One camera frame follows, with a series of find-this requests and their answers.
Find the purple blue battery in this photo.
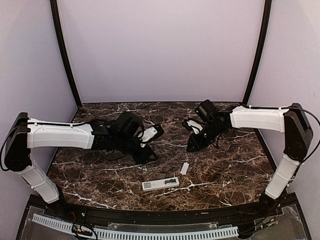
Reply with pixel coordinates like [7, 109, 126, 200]
[164, 179, 177, 182]

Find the white remote control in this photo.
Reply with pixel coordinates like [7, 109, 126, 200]
[142, 177, 180, 192]

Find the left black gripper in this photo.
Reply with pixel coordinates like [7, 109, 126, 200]
[114, 134, 158, 166]

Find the black front rail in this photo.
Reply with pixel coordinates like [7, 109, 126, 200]
[45, 202, 276, 226]

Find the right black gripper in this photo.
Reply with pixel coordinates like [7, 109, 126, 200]
[186, 122, 224, 153]

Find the right black frame post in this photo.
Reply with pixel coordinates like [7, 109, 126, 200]
[242, 0, 273, 105]

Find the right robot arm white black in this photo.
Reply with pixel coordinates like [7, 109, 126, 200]
[182, 99, 319, 217]

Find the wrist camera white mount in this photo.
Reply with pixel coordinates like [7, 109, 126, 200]
[137, 124, 164, 148]
[182, 118, 206, 135]

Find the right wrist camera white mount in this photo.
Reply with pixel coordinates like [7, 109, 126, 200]
[182, 118, 206, 135]

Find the black frame post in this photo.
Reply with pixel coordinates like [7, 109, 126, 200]
[49, 0, 82, 108]
[242, 0, 273, 105]

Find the white battery cover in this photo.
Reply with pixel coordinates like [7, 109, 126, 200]
[180, 162, 189, 175]

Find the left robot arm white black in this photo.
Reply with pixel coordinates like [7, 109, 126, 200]
[0, 111, 164, 218]

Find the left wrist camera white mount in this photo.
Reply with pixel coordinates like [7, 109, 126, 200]
[137, 124, 164, 148]

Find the left black frame post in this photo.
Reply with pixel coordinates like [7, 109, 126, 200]
[49, 0, 82, 108]

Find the white slotted cable duct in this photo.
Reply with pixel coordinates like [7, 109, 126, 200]
[32, 213, 239, 240]

